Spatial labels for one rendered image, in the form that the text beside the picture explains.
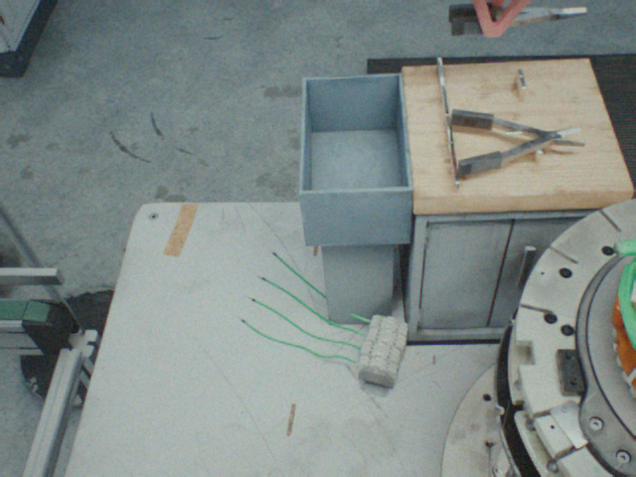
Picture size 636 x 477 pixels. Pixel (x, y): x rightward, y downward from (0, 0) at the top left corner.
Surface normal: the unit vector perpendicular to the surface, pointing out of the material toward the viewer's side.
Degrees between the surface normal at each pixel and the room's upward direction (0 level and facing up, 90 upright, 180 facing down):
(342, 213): 90
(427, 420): 0
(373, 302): 90
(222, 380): 0
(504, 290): 90
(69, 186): 0
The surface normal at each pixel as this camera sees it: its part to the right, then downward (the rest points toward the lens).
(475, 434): -0.07, -0.61
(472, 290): -0.01, 0.79
